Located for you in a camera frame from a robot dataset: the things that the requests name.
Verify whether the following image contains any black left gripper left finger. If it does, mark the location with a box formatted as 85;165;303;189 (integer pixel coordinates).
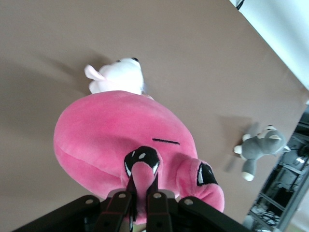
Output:
14;172;136;232

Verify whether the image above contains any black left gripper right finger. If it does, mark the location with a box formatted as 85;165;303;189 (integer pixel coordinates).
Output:
146;178;246;232

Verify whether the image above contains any round pink plush toy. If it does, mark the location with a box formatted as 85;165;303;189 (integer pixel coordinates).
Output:
53;89;225;227

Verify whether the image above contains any grey white husky plush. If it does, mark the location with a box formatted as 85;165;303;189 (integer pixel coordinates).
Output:
233;124;292;182

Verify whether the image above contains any small white pink plush animal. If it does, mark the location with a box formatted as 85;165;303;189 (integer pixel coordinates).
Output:
84;57;155;101

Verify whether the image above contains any grey metal frame beam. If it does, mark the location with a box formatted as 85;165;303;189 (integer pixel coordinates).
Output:
241;154;309;227

